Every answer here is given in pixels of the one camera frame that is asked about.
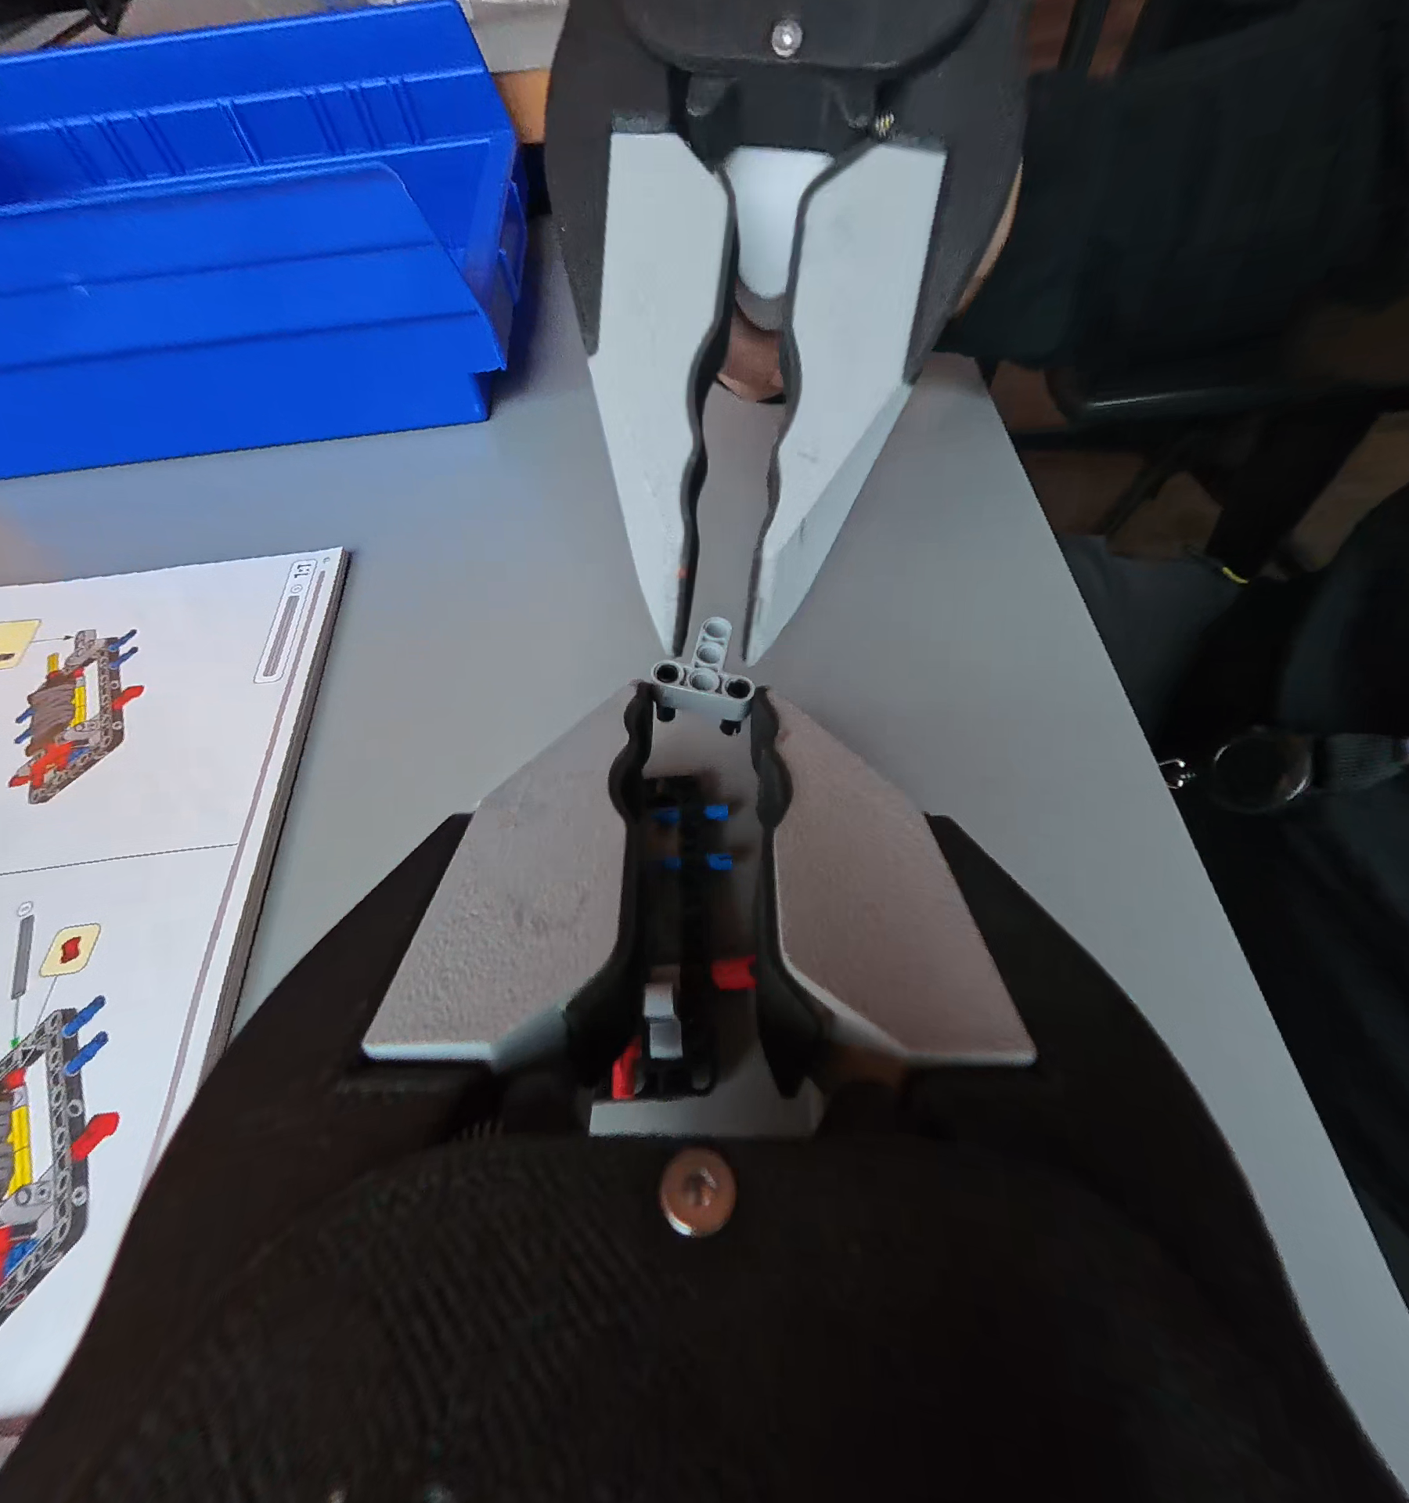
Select grey T-shaped lego beam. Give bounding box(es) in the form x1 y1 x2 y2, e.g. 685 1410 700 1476
649 617 760 739

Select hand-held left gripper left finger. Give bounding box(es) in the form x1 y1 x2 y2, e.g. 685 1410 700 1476
361 687 659 1100

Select person's right hand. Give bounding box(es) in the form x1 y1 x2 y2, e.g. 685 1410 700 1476
716 296 796 404

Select lego instruction booklet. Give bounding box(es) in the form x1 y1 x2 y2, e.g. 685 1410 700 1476
0 545 352 1440

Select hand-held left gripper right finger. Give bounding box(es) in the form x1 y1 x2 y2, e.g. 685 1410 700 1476
742 693 1036 1101

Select person's right forearm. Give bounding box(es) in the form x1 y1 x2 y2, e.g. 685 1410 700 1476
939 0 1409 368

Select blue plastic storage bin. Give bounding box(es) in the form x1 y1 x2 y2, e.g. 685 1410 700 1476
0 0 532 485

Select black office chair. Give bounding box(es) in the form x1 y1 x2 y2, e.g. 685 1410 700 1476
1004 353 1409 589

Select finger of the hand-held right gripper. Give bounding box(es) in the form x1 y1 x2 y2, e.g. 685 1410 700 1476
745 138 949 662
604 127 739 657

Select lego engine frame assembly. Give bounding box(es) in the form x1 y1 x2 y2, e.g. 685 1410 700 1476
610 770 765 1100

